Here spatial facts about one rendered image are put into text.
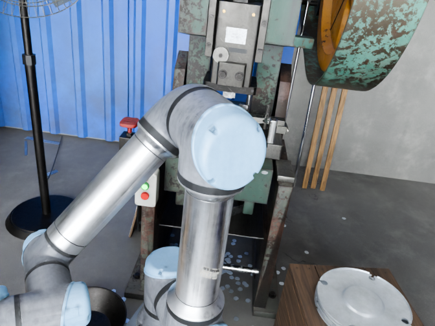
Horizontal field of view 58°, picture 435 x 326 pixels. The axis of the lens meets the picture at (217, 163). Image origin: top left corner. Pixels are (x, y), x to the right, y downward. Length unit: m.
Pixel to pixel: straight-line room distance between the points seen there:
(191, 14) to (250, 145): 0.86
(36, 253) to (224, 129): 0.43
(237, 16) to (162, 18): 1.32
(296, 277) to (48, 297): 0.92
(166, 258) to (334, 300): 0.63
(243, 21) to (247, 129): 0.88
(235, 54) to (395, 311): 0.99
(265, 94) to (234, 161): 1.17
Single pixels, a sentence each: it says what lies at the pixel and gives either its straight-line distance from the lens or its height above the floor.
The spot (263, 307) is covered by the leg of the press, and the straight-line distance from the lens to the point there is 1.74.
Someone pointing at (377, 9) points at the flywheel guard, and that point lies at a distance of 1.14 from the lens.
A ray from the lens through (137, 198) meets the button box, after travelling 1.40.
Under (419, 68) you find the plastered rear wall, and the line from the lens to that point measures 2.92.
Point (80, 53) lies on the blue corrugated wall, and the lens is 2.87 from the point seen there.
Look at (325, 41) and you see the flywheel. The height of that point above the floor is 1.05.
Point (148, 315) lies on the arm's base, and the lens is 1.00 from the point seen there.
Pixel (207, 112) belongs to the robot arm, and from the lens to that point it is 0.57.
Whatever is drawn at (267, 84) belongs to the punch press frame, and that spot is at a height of 0.84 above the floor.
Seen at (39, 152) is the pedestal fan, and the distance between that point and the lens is 2.04.
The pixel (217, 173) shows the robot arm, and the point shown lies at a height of 1.01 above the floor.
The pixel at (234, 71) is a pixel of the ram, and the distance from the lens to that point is 1.41.
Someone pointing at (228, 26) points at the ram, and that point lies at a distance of 1.41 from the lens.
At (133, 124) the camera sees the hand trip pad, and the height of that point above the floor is 0.76.
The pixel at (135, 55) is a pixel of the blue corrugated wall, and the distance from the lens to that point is 2.74.
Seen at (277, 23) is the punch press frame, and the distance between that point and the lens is 1.37.
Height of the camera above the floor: 1.28
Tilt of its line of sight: 27 degrees down
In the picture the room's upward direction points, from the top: 7 degrees clockwise
